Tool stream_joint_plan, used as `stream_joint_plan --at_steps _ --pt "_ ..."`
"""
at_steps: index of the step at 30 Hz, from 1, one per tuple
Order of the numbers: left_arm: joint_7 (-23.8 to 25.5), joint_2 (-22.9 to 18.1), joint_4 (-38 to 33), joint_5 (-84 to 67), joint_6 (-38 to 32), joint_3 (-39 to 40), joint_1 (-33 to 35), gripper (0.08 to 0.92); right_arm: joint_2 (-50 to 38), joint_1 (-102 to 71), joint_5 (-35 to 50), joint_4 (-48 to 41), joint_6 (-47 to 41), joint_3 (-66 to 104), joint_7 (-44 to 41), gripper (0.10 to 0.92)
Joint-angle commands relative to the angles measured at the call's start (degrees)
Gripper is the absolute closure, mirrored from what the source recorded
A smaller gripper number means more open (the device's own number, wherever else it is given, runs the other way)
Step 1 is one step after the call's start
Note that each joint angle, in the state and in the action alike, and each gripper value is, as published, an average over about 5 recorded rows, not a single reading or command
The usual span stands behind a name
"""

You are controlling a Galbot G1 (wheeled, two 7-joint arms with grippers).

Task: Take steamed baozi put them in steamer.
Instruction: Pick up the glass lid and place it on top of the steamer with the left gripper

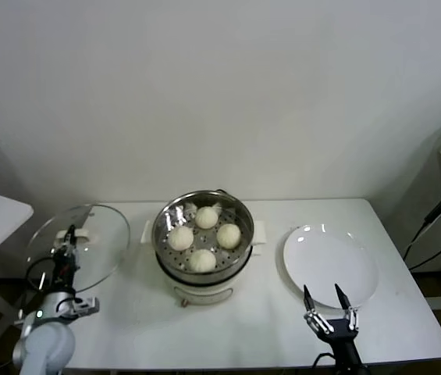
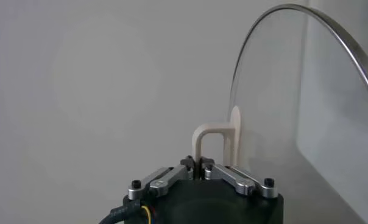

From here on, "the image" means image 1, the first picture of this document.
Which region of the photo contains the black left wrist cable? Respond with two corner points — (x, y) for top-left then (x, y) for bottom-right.
(26, 257), (59, 292)

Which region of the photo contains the round white plate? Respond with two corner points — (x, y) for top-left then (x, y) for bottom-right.
(282, 223), (380, 310)

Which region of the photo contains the cream electric cooking pot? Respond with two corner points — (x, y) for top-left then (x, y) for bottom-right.
(140, 218), (268, 309)

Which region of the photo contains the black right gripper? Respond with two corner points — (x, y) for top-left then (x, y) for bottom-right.
(304, 284), (364, 366)

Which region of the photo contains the black power adapter cable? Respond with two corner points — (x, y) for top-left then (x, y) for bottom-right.
(403, 183), (441, 273)

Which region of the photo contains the perforated steel steamer basket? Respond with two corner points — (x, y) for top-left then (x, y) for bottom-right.
(151, 190), (255, 284)

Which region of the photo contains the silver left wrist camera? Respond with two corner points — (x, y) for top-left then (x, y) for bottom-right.
(72, 296), (101, 316)

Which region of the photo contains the small white side table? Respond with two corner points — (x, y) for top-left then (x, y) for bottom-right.
(0, 185), (37, 347)

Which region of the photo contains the white steamed baozi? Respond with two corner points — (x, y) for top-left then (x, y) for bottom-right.
(195, 206), (219, 230)
(188, 248), (217, 273)
(168, 227), (195, 252)
(215, 223), (242, 250)

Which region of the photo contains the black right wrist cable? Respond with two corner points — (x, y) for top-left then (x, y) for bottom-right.
(312, 353), (338, 370)

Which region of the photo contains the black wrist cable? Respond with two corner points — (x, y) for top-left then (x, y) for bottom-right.
(312, 353), (338, 370)
(26, 257), (59, 292)

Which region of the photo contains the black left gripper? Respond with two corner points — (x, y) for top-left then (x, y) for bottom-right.
(52, 224), (83, 294)

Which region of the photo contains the round glass pot lid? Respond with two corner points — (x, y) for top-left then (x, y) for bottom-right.
(26, 203), (131, 295)

